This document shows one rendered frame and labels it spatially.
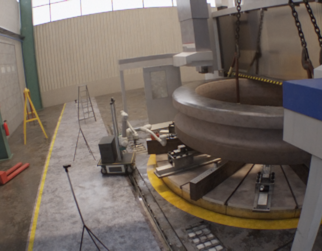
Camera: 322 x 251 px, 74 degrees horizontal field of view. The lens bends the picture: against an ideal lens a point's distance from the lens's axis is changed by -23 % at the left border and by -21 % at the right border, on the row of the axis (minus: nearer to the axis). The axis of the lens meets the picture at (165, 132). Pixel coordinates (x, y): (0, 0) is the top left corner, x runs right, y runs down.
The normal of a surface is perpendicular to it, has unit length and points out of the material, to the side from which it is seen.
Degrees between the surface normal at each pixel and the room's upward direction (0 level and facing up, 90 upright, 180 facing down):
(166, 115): 90
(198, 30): 90
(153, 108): 90
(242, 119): 90
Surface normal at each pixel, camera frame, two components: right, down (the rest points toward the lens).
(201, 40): 0.31, 0.27
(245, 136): -0.55, 0.32
